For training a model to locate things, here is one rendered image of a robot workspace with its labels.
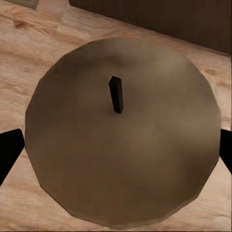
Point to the pillar candle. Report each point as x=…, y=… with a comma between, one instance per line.
x=123, y=132

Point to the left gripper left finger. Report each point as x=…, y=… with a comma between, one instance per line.
x=12, y=144

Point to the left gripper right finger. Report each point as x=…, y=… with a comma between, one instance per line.
x=225, y=151

